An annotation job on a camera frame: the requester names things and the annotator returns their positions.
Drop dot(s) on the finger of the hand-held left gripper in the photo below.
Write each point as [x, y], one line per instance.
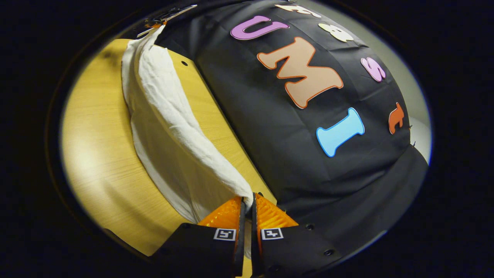
[156, 23]

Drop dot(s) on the white jeans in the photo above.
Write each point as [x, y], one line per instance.
[166, 116]

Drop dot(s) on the black backdrop cloth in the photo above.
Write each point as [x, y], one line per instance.
[270, 135]

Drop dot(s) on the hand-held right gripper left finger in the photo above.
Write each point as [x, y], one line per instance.
[200, 247]

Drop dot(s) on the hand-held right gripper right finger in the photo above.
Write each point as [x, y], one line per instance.
[293, 249]

